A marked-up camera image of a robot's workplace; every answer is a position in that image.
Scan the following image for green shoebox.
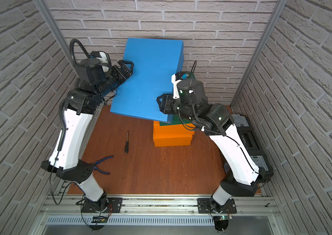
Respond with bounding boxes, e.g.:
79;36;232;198
163;71;195;129

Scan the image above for orange shoebox front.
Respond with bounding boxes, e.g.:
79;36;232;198
153;121;195;138

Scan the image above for orange shoebox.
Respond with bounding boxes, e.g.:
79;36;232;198
153;136;192;147
153;121;195;138

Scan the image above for blue shoebox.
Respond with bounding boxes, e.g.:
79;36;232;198
110;38;184;122

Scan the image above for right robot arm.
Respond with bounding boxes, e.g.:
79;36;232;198
157;78;261;210

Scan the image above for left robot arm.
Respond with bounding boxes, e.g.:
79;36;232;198
41;38;134;212

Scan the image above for orange shoebox rear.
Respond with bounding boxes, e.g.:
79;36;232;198
153;136;192;147

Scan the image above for black plastic toolbox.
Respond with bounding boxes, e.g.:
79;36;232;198
232;115;274;184

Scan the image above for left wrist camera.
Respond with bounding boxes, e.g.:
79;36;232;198
90;51;112;72

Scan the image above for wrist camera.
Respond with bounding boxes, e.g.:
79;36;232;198
90;51;112;72
171;71;190;99

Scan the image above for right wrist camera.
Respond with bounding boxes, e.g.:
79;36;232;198
171;71;190;99

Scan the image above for left corner aluminium post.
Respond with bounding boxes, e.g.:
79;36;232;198
33;0;99;108

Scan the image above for corner aluminium post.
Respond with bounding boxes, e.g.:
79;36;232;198
229;0;287;108
33;0;99;108

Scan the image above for black handled screwdriver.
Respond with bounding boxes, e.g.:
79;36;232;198
124;131;129;153

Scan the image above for blue handled pliers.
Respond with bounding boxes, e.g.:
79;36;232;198
93;155;114;175

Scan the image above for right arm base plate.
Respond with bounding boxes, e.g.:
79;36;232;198
197;198;237;215

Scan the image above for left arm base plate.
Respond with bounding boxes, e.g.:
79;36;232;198
80;197;123;213

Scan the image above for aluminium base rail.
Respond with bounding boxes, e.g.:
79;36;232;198
39;195;281;226

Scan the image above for right corner aluminium post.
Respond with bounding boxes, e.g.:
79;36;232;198
229;0;287;108

